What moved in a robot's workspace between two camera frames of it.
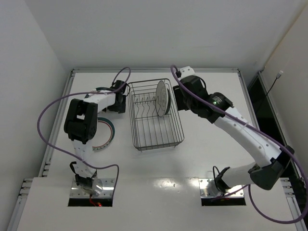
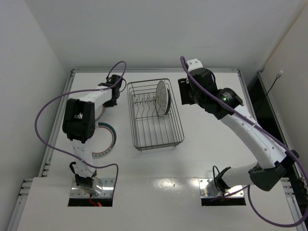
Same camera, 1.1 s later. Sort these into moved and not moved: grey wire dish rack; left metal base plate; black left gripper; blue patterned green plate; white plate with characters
Moved: black left gripper
Not moved: left metal base plate; grey wire dish rack; blue patterned green plate; white plate with characters
